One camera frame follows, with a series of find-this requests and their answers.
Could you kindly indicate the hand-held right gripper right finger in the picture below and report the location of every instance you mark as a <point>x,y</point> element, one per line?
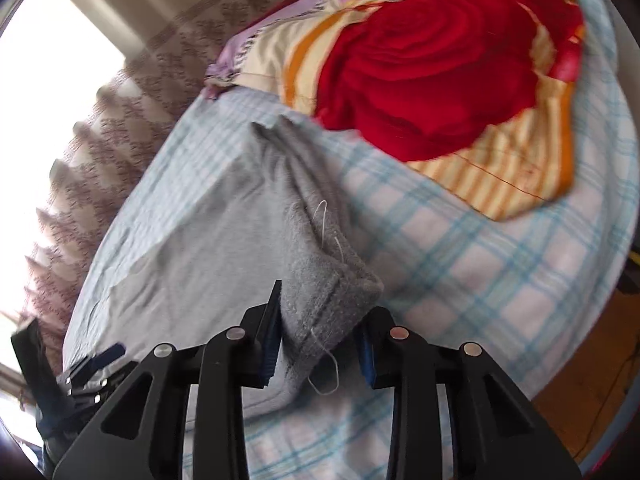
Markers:
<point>368,360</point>

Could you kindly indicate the blue plaid bed sheet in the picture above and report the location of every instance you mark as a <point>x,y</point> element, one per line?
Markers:
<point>475,270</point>

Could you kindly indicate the patterned beige curtain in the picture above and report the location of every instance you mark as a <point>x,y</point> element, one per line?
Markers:
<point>100,125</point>

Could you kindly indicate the red rose print blanket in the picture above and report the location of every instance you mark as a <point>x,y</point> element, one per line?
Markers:
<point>440,65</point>

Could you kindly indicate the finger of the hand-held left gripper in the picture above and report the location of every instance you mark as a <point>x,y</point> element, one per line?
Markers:
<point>107,353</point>

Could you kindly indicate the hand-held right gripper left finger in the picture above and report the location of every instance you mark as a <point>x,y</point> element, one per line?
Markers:
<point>270,345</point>

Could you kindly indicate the purple cloth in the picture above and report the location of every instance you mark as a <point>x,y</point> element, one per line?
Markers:
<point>260,35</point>

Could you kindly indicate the grey pants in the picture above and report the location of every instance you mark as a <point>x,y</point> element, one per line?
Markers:
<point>220,240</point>

